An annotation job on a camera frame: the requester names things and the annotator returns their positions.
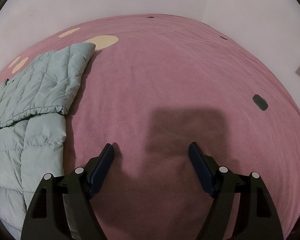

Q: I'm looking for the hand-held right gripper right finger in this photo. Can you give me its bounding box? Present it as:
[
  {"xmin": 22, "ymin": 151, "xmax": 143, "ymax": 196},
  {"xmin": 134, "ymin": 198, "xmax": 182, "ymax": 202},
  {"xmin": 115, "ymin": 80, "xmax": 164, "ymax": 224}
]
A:
[{"xmin": 188, "ymin": 142, "xmax": 284, "ymax": 240}]

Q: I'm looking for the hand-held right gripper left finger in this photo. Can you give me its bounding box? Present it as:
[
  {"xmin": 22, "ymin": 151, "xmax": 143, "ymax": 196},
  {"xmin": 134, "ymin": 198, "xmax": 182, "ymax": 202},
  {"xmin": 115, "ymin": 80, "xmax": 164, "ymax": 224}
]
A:
[{"xmin": 20, "ymin": 143, "xmax": 115, "ymax": 240}]

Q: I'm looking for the light green puffer jacket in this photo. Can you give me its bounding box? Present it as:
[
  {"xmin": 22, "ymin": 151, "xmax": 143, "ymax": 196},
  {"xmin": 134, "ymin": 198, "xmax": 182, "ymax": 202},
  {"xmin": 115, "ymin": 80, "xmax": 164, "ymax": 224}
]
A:
[{"xmin": 0, "ymin": 42, "xmax": 96, "ymax": 239}]

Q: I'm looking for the pink spotted bed sheet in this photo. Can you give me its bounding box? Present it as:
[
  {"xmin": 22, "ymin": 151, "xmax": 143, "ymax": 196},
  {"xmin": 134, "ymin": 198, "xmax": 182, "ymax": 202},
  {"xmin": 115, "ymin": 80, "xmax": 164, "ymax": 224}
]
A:
[{"xmin": 0, "ymin": 14, "xmax": 300, "ymax": 240}]

